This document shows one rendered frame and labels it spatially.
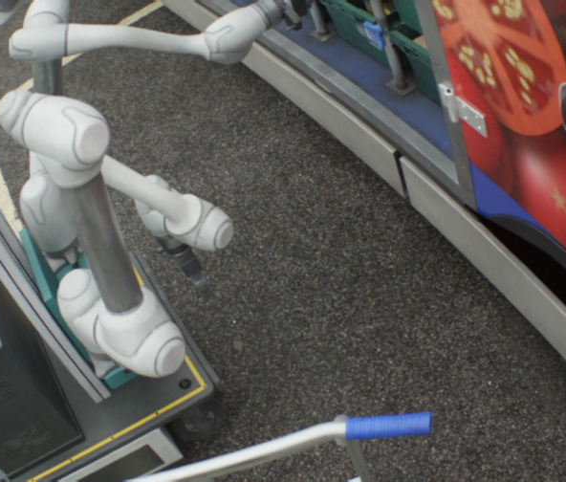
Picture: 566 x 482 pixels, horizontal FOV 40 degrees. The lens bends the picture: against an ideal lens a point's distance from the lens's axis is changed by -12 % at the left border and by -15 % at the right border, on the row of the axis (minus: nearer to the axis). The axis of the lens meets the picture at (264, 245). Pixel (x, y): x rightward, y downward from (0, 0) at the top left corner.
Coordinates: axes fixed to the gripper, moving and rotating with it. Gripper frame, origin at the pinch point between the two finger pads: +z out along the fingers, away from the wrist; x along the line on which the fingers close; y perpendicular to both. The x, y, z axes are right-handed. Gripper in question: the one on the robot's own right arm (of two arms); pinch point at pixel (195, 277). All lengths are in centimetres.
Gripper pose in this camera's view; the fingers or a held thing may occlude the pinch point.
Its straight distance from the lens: 244.8
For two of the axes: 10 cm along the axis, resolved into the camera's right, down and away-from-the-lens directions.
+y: -8.5, 5.2, -1.3
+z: 2.8, 6.4, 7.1
